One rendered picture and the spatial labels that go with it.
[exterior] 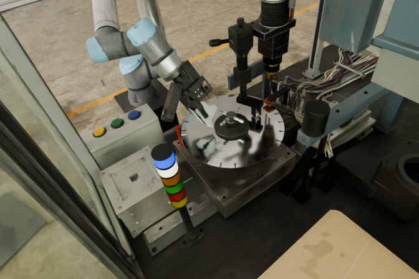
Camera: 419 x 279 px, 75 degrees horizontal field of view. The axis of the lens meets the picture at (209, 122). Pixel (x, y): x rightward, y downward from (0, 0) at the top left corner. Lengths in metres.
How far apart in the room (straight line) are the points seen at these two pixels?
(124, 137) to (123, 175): 0.19
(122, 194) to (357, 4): 0.77
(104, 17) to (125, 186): 0.52
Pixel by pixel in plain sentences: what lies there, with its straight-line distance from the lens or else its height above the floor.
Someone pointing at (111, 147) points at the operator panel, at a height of 0.87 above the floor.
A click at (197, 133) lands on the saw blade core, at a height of 0.95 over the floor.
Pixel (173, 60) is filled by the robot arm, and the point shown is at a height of 1.20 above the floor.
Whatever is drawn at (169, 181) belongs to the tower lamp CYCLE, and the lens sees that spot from 0.62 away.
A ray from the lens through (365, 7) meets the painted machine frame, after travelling 0.69.
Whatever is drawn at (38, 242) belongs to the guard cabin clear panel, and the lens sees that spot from 0.37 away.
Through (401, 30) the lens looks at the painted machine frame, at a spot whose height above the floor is 1.35.
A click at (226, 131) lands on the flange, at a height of 0.96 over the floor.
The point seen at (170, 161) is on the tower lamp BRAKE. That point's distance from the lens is 0.57.
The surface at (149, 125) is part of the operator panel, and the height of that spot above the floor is 0.88.
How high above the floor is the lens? 1.58
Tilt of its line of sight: 43 degrees down
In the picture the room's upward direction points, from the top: 9 degrees counter-clockwise
